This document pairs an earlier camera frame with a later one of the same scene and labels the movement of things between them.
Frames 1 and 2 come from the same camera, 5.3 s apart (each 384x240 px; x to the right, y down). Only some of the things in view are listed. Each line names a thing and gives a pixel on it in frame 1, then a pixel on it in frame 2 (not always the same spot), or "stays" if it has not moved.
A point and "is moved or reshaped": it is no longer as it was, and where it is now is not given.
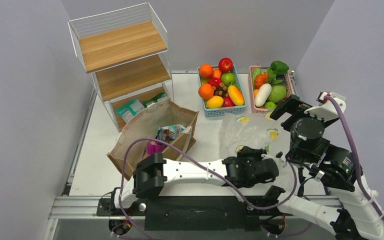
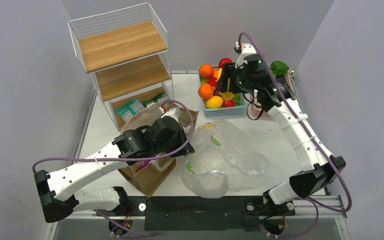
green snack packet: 163,94 stays
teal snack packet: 129,109 stays
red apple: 225,64 stays
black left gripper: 245,151 -> 188,149
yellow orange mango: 236,96 -> 226,95
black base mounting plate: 192,213 stays
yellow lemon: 215,102 stays
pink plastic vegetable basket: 290,92 stays
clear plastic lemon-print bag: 262,133 is moved or reshaped
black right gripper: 293,105 -> 229,71
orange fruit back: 206,71 stays
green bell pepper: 280,68 stays
